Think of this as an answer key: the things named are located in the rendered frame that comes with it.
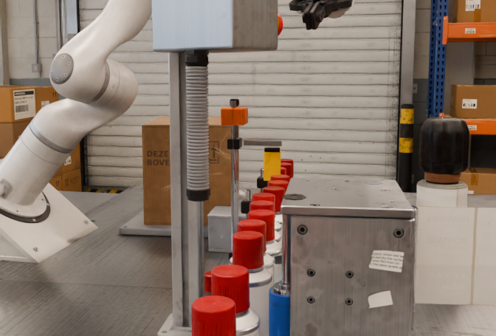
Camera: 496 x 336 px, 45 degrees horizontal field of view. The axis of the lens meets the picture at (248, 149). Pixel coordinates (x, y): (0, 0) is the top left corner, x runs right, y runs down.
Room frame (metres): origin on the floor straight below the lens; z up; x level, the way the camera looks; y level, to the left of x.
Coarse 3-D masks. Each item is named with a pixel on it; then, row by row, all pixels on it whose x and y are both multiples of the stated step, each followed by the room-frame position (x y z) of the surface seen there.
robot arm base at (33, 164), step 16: (16, 144) 1.41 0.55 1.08; (32, 144) 1.39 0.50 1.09; (16, 160) 1.39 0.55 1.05; (32, 160) 1.39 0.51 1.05; (48, 160) 1.40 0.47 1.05; (64, 160) 1.44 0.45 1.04; (0, 176) 1.41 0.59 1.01; (16, 176) 1.39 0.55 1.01; (32, 176) 1.40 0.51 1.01; (48, 176) 1.43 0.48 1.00; (0, 192) 1.38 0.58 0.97; (16, 192) 1.40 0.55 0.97; (32, 192) 1.42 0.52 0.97; (16, 208) 1.40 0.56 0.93; (32, 208) 1.45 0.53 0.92
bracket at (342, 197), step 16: (288, 192) 0.55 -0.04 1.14; (304, 192) 0.55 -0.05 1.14; (320, 192) 0.55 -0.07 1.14; (336, 192) 0.55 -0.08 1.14; (352, 192) 0.55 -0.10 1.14; (368, 192) 0.55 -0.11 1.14; (384, 192) 0.55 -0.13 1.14; (400, 192) 0.55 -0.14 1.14; (288, 208) 0.49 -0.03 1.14; (304, 208) 0.49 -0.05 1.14; (320, 208) 0.49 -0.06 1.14; (336, 208) 0.48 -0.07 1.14; (352, 208) 0.48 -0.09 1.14; (368, 208) 0.48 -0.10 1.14; (384, 208) 0.48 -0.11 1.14; (400, 208) 0.48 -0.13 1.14
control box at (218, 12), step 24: (168, 0) 0.88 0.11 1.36; (192, 0) 0.85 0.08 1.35; (216, 0) 0.81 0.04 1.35; (240, 0) 0.80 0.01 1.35; (264, 0) 0.84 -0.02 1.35; (168, 24) 0.88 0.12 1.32; (192, 24) 0.85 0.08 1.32; (216, 24) 0.81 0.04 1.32; (240, 24) 0.80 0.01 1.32; (264, 24) 0.84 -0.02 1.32; (168, 48) 0.88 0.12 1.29; (192, 48) 0.85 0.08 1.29; (216, 48) 0.81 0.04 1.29; (240, 48) 0.81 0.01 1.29; (264, 48) 0.84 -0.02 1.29
